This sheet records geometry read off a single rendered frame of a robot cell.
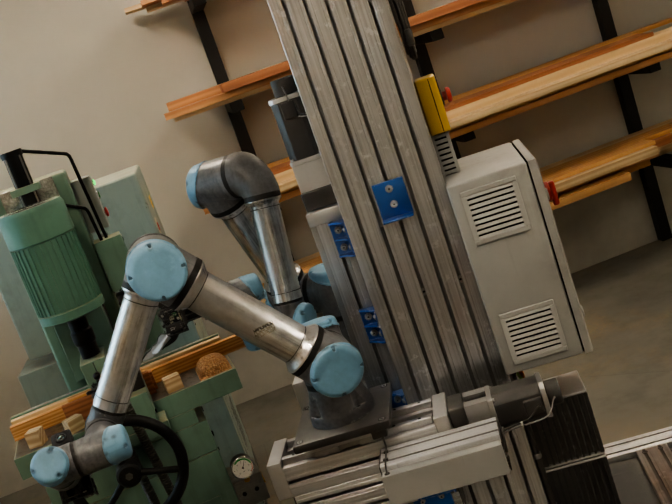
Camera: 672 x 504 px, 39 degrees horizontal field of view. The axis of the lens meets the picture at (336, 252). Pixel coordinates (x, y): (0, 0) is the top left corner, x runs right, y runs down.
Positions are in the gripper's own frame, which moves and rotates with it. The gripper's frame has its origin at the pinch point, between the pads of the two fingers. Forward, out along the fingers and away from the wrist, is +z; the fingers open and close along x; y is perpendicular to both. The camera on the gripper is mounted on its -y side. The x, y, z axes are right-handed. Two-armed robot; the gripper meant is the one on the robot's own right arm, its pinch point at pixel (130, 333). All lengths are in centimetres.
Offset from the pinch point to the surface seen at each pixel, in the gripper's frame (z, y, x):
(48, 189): 7, -31, -41
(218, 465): -8.7, -1.8, 42.1
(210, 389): -13.7, -0.8, 21.8
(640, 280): -237, -179, 97
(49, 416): 28.2, -16.2, 15.8
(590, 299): -210, -182, 97
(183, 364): -9.8, -16.0, 16.1
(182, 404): -5.6, -0.9, 22.7
